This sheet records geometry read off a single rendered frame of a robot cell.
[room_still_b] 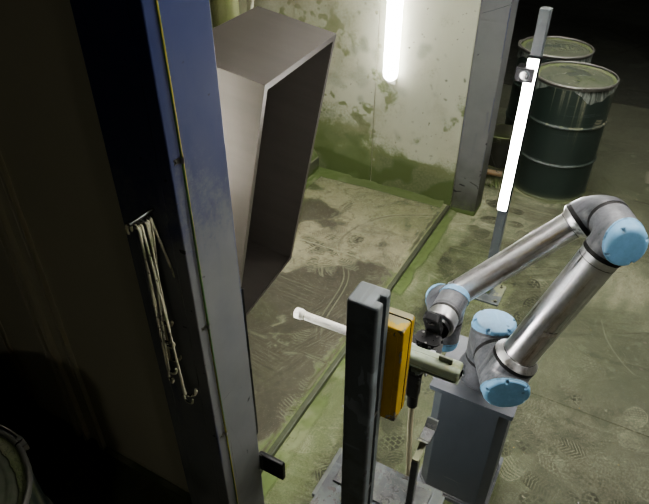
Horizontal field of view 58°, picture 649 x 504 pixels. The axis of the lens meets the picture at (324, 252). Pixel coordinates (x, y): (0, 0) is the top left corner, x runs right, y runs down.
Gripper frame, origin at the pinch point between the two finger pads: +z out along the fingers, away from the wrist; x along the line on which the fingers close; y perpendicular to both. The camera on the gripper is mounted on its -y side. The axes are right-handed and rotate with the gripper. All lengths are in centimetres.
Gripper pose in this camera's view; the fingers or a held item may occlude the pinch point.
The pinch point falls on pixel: (412, 366)
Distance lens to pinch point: 156.2
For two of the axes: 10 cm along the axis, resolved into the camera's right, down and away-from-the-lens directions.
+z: -4.8, 5.1, -7.1
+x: -8.8, -2.9, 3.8
